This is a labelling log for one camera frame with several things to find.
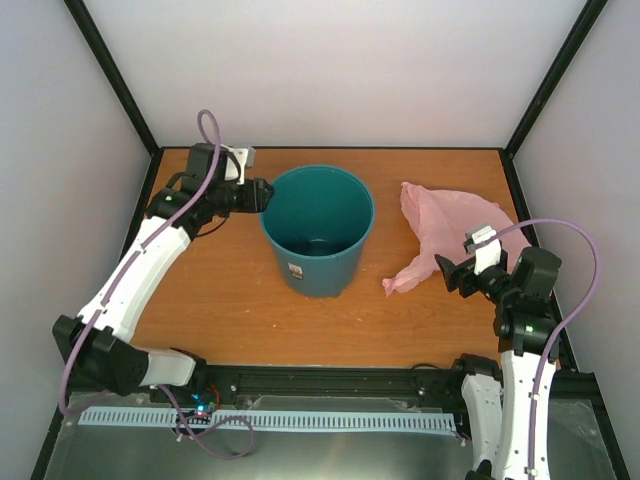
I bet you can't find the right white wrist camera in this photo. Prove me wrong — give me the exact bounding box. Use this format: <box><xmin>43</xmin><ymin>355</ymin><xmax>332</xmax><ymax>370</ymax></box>
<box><xmin>463</xmin><ymin>225</ymin><xmax>502</xmax><ymax>276</ymax></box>

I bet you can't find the pink plastic trash bag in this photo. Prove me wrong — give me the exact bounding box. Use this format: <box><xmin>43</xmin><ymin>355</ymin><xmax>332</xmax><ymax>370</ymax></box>
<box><xmin>382</xmin><ymin>182</ymin><xmax>513</xmax><ymax>295</ymax></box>

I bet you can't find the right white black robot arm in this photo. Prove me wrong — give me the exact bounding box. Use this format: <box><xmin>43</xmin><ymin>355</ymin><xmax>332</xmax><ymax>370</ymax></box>
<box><xmin>435</xmin><ymin>247</ymin><xmax>562</xmax><ymax>479</ymax></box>

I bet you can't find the right black frame post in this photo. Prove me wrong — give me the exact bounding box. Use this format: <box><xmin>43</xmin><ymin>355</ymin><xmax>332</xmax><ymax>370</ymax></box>
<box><xmin>502</xmin><ymin>0</ymin><xmax>610</xmax><ymax>156</ymax></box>

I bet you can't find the teal plastic trash bin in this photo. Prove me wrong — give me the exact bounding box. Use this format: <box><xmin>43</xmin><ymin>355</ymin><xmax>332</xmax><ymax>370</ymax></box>
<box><xmin>260</xmin><ymin>165</ymin><xmax>376</xmax><ymax>298</ymax></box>

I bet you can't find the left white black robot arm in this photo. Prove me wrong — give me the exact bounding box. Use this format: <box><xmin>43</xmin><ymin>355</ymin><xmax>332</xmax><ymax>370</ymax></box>
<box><xmin>52</xmin><ymin>143</ymin><xmax>274</xmax><ymax>403</ymax></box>

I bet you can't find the small lit circuit board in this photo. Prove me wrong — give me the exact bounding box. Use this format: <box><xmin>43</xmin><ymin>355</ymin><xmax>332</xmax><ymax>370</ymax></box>
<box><xmin>192</xmin><ymin>385</ymin><xmax>221</xmax><ymax>417</ymax></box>

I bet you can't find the left black frame post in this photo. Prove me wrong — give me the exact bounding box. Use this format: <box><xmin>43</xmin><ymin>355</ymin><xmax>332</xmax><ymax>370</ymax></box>
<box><xmin>63</xmin><ymin>0</ymin><xmax>160</xmax><ymax>156</ymax></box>

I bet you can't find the black frame post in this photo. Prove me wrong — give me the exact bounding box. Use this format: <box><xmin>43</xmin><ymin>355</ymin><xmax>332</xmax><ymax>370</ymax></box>
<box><xmin>502</xmin><ymin>0</ymin><xmax>610</xmax><ymax>156</ymax></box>
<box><xmin>63</xmin><ymin>0</ymin><xmax>160</xmax><ymax>156</ymax></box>

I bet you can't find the light blue cable duct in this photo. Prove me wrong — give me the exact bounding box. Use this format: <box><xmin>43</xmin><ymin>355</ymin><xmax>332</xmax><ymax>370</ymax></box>
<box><xmin>78</xmin><ymin>407</ymin><xmax>456</xmax><ymax>436</ymax></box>

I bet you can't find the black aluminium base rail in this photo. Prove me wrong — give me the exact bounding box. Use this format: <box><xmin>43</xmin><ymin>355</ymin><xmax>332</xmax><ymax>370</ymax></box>
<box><xmin>62</xmin><ymin>363</ymin><xmax>601</xmax><ymax>416</ymax></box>

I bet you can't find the label sticker on bin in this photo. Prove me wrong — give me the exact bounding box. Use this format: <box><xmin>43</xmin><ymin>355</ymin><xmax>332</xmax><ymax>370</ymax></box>
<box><xmin>288</xmin><ymin>263</ymin><xmax>304</xmax><ymax>280</ymax></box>

